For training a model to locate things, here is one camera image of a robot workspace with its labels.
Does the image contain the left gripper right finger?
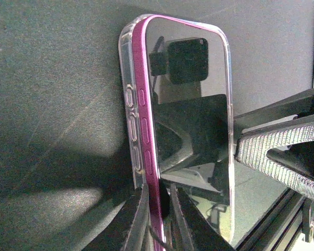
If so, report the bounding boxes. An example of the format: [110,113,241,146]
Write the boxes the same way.
[170,184,234,250]

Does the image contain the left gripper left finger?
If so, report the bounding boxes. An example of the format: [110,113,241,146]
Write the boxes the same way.
[83,184,149,251]

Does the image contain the pink phone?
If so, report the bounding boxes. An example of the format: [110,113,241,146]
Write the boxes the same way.
[132,15,232,251]

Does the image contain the clear phone case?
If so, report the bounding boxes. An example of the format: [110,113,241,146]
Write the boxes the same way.
[118,13,236,243]

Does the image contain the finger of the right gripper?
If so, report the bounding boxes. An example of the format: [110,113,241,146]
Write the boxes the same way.
[235,115,314,201]
[234,88,314,133]

